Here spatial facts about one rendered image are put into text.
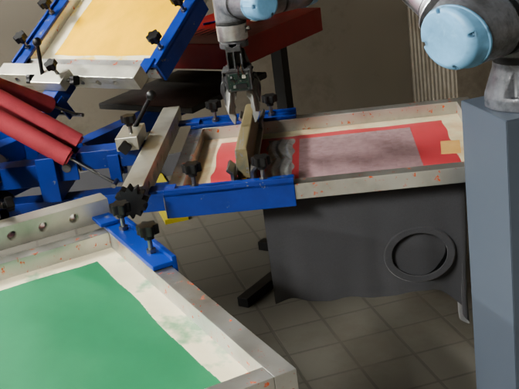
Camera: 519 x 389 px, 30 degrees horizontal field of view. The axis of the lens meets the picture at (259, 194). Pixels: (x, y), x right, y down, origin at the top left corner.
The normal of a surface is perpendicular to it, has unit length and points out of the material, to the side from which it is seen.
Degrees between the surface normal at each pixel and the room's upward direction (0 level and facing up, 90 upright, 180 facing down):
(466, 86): 90
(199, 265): 0
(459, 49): 94
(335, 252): 96
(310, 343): 0
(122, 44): 32
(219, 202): 90
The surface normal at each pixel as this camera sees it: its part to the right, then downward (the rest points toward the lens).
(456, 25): -0.72, 0.38
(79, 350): -0.12, -0.93
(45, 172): -0.04, 0.35
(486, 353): -0.96, 0.20
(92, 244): 0.46, 0.25
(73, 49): -0.39, -0.61
